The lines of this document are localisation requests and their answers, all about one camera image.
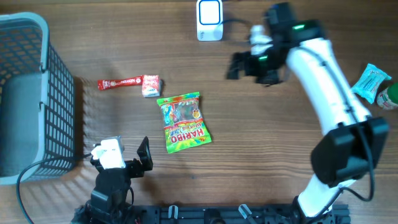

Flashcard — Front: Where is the green Haribo gummy bag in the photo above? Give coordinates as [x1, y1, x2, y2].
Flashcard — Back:
[157, 91, 212, 154]

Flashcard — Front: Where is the red white small packet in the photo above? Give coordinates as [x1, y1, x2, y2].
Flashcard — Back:
[142, 75, 161, 98]

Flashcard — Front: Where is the red Nescafe stick sachet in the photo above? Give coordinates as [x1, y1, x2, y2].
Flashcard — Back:
[97, 76, 143, 90]

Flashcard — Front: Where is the teal tissue packet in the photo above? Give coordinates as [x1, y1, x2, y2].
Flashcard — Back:
[351, 63, 392, 104]

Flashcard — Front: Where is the green lid jar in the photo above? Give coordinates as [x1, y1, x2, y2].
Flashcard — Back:
[376, 83, 397, 110]

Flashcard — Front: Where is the white barcode scanner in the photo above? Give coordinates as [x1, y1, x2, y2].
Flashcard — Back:
[196, 0, 223, 42]

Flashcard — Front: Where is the grey plastic shopping basket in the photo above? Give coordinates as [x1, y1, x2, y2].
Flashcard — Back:
[1, 12, 75, 185]

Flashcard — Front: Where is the black scanner cable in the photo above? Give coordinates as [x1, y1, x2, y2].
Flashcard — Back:
[221, 18, 249, 26]

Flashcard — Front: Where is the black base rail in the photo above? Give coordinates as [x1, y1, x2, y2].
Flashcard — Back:
[132, 204, 351, 224]

